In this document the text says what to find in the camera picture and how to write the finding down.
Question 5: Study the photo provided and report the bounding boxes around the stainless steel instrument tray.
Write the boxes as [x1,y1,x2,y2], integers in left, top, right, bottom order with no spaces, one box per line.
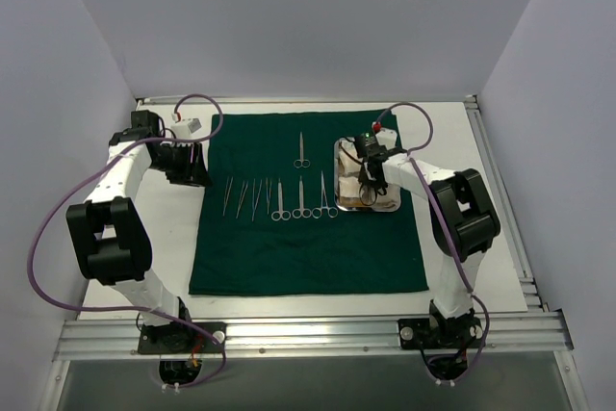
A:
[332,137,401,214]

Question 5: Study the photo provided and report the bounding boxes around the curved tip steel tweezers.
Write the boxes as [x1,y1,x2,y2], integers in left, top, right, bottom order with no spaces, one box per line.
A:
[235,180,249,219]

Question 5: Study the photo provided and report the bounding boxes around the steel forceps clamp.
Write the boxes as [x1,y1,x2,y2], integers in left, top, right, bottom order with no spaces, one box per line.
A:
[312,172,339,219]

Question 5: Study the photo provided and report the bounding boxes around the small steel scissors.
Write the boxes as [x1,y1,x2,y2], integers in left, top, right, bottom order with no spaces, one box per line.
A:
[294,132,311,169]

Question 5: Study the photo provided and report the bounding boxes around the short steel tweezers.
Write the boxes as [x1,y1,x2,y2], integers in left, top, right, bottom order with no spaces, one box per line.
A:
[265,178,272,215]

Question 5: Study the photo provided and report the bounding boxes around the dark green surgical cloth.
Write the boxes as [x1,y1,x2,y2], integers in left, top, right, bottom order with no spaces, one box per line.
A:
[189,111,427,296]

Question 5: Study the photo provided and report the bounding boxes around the steel surgical scissors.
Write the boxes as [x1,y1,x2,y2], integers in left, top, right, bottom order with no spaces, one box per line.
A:
[270,179,292,221]

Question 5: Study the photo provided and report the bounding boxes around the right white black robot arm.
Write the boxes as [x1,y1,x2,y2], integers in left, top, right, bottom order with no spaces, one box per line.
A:
[353,129,501,347]

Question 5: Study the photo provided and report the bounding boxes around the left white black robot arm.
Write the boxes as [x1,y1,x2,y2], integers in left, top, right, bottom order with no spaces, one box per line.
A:
[65,110,212,352]

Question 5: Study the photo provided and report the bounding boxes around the cotton ball bag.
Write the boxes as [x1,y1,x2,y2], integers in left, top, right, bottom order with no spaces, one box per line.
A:
[338,147,361,200]

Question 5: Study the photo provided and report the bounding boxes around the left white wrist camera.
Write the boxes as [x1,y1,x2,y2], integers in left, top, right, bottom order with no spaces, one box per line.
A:
[170,118,201,141]

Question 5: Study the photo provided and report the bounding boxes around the black loop cable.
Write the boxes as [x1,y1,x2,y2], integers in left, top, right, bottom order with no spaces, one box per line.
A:
[357,174,386,210]

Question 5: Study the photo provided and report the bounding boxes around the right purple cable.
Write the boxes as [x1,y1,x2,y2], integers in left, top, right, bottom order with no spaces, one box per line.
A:
[372,102,491,379]

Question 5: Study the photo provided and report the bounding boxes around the purple cable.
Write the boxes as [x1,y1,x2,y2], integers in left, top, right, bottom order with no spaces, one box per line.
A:
[372,102,491,379]
[28,93,227,389]

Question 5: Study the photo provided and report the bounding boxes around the back aluminium frame rail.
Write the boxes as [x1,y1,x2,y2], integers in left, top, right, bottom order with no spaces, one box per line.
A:
[136,95,478,107]

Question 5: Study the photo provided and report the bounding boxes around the aluminium frame rail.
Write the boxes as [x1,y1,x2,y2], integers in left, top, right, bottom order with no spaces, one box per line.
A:
[464,95,548,312]
[136,95,478,107]
[54,311,573,361]

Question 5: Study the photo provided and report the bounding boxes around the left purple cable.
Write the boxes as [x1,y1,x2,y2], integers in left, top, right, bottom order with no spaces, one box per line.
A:
[28,93,227,389]

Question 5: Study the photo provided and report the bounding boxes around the right aluminium frame rail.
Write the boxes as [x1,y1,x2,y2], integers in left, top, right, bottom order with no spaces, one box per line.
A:
[464,95,548,312]

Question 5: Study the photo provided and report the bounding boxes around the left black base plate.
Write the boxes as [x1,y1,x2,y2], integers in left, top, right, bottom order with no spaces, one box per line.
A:
[137,322,220,355]

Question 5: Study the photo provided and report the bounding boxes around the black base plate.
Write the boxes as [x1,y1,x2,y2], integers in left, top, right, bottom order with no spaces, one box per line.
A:
[397,317,483,351]
[137,322,220,355]

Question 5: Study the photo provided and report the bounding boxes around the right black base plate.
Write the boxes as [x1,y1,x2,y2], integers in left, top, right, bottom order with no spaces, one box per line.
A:
[397,317,483,351]

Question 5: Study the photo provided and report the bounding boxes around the front aluminium frame rail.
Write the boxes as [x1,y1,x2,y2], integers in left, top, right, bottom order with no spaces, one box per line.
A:
[54,311,573,361]

